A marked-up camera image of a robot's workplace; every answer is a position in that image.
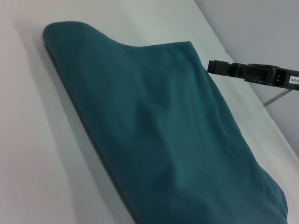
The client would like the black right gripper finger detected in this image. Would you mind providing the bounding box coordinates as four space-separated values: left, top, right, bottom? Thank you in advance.
207 60 245 81

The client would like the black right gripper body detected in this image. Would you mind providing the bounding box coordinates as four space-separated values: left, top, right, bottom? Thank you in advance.
242 63 299 91

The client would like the teal blue FREE t-shirt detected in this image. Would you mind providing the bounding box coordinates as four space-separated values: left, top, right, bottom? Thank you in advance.
42 21 288 224

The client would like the shiny metal pole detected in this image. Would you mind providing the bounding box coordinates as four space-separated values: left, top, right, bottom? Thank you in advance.
263 88 293 107

